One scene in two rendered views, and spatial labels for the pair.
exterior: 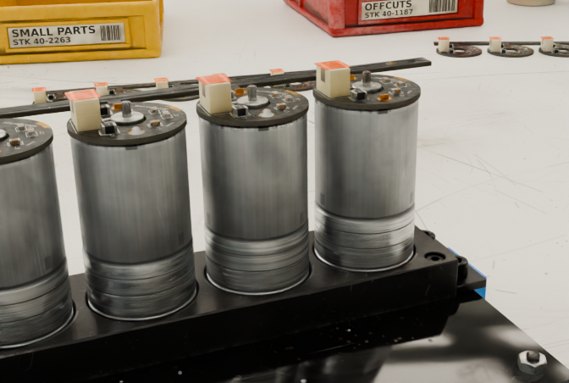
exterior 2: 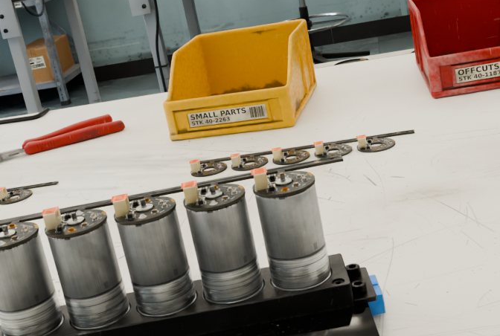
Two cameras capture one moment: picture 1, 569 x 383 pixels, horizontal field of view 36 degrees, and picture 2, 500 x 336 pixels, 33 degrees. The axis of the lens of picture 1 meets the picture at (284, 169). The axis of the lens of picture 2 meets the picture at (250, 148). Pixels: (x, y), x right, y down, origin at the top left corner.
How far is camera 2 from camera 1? 17 cm
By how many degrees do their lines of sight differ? 21
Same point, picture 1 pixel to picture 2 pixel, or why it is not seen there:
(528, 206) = (475, 243)
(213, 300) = (199, 305)
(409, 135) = (304, 210)
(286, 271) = (239, 290)
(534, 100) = not seen: outside the picture
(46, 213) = (103, 259)
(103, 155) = (126, 230)
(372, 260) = (294, 283)
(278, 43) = (387, 108)
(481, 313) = (360, 317)
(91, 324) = (132, 318)
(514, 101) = not seen: outside the picture
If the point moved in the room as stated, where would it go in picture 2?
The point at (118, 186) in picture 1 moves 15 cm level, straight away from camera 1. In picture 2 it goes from (135, 245) to (204, 130)
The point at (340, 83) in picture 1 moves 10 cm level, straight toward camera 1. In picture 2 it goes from (261, 181) to (133, 312)
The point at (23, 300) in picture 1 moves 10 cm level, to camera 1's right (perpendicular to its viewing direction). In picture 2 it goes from (94, 304) to (339, 302)
